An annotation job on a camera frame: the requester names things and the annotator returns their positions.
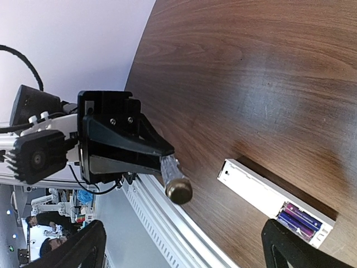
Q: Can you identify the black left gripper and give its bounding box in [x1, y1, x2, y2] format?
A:
[77, 90, 175, 184]

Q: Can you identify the left black camera cable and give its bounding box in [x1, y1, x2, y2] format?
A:
[0, 44, 45, 92]

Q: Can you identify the white remote control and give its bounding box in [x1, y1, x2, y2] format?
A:
[217, 159, 335, 248]

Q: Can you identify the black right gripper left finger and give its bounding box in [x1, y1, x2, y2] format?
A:
[26, 220, 107, 267]

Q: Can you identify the clear tester screwdriver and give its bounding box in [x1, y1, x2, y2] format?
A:
[160, 155, 193, 205]

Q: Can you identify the purple battery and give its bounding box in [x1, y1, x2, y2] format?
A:
[284, 203, 322, 232]
[277, 211, 314, 241]

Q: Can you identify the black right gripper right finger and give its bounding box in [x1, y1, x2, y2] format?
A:
[261, 219, 350, 268]

